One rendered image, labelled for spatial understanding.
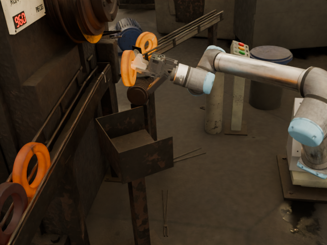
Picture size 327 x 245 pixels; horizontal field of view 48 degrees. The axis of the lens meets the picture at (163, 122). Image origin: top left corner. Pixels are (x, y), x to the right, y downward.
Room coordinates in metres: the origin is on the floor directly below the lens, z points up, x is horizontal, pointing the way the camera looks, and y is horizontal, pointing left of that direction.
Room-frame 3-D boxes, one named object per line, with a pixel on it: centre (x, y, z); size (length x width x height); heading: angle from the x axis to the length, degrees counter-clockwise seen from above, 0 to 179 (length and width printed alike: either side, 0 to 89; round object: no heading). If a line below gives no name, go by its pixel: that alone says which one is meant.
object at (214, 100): (2.23, -0.36, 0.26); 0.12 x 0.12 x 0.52
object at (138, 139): (1.16, 0.12, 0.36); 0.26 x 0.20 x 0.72; 25
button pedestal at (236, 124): (2.24, -0.52, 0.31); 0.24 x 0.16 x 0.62; 170
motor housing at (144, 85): (2.00, 0.13, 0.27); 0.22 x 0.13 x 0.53; 170
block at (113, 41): (1.93, 0.29, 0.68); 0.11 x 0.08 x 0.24; 80
